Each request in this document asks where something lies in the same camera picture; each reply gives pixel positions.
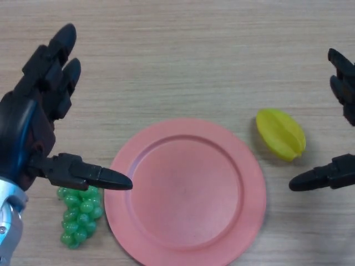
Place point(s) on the yellow starfruit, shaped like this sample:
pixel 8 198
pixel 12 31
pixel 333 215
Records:
pixel 280 135

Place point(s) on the pink round plate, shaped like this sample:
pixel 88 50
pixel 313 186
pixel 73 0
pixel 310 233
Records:
pixel 185 199

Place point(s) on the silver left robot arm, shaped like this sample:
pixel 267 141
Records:
pixel 8 221

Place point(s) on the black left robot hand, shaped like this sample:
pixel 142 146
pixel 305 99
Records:
pixel 27 122

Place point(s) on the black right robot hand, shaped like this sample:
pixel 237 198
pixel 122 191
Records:
pixel 341 171

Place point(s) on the green grape bunch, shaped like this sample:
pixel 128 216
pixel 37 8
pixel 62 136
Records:
pixel 80 221

